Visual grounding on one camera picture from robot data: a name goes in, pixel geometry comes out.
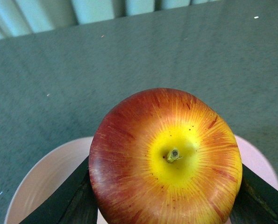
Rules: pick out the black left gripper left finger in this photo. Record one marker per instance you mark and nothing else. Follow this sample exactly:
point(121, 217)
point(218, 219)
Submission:
point(72, 203)

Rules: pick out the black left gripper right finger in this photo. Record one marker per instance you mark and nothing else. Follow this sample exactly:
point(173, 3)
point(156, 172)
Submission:
point(256, 202)

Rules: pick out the red yellow apple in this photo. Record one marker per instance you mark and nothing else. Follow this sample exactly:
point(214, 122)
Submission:
point(162, 156)

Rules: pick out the pink bowl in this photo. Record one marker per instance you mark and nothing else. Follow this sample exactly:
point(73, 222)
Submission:
point(55, 167)

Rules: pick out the white curtain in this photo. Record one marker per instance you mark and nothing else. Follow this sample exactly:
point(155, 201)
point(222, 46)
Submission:
point(27, 17)

